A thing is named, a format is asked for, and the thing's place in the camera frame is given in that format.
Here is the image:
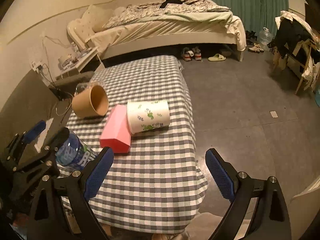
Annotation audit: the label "white paper on floor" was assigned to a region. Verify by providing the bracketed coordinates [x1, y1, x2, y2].
[270, 111, 278, 118]

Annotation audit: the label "bed with cream sheets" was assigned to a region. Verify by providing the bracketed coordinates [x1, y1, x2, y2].
[67, 0, 247, 60]

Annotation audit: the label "green slipper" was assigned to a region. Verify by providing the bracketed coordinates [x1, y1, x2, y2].
[208, 53, 226, 62]

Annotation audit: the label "white green floral paper cup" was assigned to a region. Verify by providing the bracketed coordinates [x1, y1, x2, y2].
[127, 100, 170, 134]

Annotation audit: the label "large water jug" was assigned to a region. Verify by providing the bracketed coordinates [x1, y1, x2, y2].
[257, 27, 274, 46]

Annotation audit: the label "teal laundry basket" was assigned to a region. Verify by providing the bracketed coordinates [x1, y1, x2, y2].
[315, 86, 320, 107]

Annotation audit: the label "white shoes by curtain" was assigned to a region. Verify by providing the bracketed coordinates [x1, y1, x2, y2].
[248, 43, 264, 53]

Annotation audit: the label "white nightstand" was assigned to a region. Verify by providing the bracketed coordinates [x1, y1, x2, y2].
[55, 47, 102, 80]

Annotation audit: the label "black garment on bed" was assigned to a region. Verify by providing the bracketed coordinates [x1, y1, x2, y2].
[159, 0, 188, 9]

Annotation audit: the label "sneaker under bed right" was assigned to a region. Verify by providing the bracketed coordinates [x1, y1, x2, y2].
[192, 47, 202, 61]

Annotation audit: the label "pink hexagonal cup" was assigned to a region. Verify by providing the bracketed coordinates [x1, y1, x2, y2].
[99, 105, 131, 154]

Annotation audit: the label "brown kraft paper cup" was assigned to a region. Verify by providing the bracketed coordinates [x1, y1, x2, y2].
[72, 85, 109, 118]

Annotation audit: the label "sneaker under bed left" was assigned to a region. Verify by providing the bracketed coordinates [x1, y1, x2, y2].
[181, 47, 194, 61]

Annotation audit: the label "chair piled with clothes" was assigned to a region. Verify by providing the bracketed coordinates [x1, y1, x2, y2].
[272, 10, 319, 91]

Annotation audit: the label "sneaker under bed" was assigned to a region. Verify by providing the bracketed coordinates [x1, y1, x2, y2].
[181, 47, 194, 61]
[192, 47, 202, 61]

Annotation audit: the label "blue transparent plastic cup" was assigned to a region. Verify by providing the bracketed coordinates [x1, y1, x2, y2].
[56, 132, 98, 171]

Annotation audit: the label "grey white checkered tablecloth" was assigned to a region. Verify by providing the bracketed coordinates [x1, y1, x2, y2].
[57, 55, 209, 234]

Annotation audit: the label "black charging cable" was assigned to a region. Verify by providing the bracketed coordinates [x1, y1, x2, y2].
[37, 63, 75, 124]

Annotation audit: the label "black television screen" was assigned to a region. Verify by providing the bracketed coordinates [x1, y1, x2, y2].
[305, 2, 320, 31]

